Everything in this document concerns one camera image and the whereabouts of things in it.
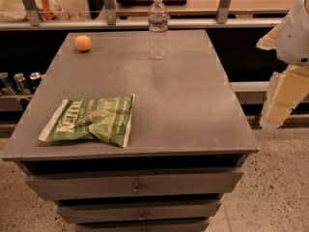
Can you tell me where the grey drawer cabinet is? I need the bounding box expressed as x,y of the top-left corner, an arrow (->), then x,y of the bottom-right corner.
0,29 -> 261,232

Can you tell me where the green jalapeno chip bag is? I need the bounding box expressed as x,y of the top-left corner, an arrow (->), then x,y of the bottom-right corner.
39,95 -> 135,148

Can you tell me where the top grey drawer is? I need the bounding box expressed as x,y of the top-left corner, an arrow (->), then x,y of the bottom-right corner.
26,167 -> 242,200

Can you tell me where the metal shelf rail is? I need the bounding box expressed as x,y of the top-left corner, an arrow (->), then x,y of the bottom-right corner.
0,17 -> 281,31

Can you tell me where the clear plastic water bottle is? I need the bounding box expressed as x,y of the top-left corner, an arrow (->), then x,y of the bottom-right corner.
148,0 -> 168,59

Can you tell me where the right silver can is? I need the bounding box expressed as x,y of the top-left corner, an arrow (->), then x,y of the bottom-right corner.
29,72 -> 42,90

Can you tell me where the orange fruit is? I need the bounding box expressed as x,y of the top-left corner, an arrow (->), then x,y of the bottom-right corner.
74,35 -> 92,51

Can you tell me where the white orange bag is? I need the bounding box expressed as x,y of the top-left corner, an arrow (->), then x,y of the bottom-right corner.
0,0 -> 63,22

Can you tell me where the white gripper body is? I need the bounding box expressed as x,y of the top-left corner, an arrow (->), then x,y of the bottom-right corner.
276,0 -> 309,66

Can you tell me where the bottom grey drawer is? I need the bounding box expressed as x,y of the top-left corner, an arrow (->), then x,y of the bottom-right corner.
76,218 -> 209,232

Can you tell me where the left silver can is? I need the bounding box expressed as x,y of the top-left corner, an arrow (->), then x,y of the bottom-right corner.
0,72 -> 15,95

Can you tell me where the middle grey drawer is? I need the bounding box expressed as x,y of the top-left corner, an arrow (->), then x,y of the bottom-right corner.
57,199 -> 221,223

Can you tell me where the grey drawer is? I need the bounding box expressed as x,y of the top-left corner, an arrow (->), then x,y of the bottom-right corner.
76,218 -> 209,232
26,167 -> 242,200
57,199 -> 221,223

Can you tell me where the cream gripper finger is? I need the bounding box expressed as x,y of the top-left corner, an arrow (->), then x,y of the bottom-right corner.
256,25 -> 279,50
260,65 -> 309,130

